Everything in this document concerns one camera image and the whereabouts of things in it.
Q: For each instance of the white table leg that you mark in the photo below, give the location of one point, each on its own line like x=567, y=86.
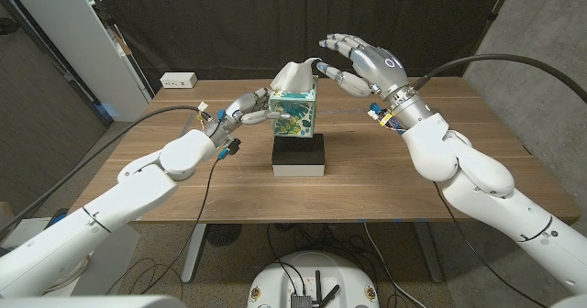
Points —
x=195, y=253

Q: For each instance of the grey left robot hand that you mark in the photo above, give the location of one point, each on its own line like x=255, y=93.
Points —
x=243, y=106

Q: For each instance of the white tissue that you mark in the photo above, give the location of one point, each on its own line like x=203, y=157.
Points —
x=291, y=76

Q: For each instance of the teal leaf print tissue box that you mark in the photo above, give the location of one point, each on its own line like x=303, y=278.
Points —
x=295, y=115

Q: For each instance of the black round fan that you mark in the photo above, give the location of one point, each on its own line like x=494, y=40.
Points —
x=223, y=234

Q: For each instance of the black and white block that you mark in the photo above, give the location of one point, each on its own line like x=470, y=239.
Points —
x=298, y=154

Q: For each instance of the black backdrop stand pole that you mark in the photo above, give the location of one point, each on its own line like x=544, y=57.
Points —
x=497, y=5

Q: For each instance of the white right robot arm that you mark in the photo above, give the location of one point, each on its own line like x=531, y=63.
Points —
x=481, y=184

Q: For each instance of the white cabinet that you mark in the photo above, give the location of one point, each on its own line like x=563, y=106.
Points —
x=78, y=37

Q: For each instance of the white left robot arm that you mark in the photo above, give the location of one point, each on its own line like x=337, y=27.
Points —
x=114, y=207

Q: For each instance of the white robot torso edge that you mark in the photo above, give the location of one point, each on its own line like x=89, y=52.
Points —
x=91, y=302

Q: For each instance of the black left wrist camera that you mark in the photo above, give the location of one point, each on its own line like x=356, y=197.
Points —
x=234, y=146

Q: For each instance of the tilted black antenna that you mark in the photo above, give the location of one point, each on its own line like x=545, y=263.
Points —
x=331, y=295

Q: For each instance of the grey electronics box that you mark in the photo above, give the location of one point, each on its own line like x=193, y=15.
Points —
x=301, y=301

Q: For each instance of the brown cardboard box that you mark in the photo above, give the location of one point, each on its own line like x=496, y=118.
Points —
x=4, y=212

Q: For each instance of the grey table leg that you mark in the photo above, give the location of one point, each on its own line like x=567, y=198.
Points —
x=431, y=257

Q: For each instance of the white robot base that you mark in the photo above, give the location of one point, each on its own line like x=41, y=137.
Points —
x=339, y=276

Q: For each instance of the dark grey fabric mat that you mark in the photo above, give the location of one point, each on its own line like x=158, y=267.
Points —
x=229, y=24

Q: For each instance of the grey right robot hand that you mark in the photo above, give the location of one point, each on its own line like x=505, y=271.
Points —
x=380, y=69

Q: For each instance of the upright black antenna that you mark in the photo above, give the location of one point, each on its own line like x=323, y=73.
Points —
x=317, y=285

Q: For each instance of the white power strip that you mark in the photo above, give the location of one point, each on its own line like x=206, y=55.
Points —
x=178, y=80

